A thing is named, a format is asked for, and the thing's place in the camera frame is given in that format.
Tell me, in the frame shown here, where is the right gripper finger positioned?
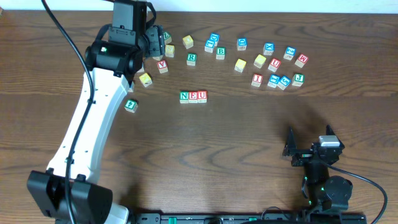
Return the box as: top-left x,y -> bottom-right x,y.
282,127 -> 297,156
326,124 -> 345,149

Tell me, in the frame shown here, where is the green R block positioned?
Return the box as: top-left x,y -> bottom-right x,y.
187,53 -> 197,66

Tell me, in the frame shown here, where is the red I block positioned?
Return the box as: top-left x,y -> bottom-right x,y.
251,73 -> 264,87

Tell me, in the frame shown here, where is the green N block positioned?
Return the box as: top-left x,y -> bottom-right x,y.
179,91 -> 189,104

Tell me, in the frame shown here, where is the red E block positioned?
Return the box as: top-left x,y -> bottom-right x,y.
188,91 -> 198,103

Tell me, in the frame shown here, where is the yellow block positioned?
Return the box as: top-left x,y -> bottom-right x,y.
183,35 -> 194,49
153,55 -> 163,61
234,58 -> 247,73
165,44 -> 175,58
139,73 -> 153,88
254,54 -> 267,68

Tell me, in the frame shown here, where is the red u block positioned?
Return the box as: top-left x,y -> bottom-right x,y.
197,90 -> 208,103
268,58 -> 281,72

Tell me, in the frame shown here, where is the blue P block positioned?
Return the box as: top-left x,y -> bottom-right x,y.
137,63 -> 145,73

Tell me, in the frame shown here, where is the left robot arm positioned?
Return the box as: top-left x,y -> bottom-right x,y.
27,0 -> 165,223

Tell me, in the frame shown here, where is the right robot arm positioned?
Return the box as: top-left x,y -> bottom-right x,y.
282,125 -> 353,222

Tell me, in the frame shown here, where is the green Z block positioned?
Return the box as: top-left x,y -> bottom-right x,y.
164,32 -> 172,45

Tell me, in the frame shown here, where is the yellow block beside Z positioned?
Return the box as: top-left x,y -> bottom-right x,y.
165,44 -> 175,58

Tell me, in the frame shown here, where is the red A block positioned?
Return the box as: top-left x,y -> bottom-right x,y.
157,60 -> 169,73

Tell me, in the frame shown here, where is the green J block right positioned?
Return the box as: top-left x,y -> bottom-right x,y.
292,73 -> 305,86

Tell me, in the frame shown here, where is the blue S block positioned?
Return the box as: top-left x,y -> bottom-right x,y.
277,75 -> 291,90

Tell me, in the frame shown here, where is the blue T block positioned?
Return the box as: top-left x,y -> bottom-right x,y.
267,74 -> 280,88

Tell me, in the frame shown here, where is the red M block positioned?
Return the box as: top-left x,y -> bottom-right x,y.
295,54 -> 308,68

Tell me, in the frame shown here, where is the green 4 block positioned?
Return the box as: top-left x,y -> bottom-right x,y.
124,99 -> 138,113

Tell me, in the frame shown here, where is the blue block beside B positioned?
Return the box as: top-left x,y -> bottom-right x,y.
205,40 -> 215,53

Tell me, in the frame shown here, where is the blue D block upper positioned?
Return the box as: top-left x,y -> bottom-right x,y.
209,33 -> 220,47

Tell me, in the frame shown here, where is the blue d block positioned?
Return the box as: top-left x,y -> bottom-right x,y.
237,38 -> 248,51
209,33 -> 220,47

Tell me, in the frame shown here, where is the blue Z block right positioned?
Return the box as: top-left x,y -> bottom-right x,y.
283,46 -> 296,60

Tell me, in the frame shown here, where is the green B block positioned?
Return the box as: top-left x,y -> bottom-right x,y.
216,47 -> 226,60

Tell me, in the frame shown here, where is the blue X block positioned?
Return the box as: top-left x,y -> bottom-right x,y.
263,42 -> 275,55

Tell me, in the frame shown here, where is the blue D block right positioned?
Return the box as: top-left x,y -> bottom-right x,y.
237,38 -> 248,51

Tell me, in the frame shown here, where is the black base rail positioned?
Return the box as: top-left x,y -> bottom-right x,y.
127,211 -> 367,224

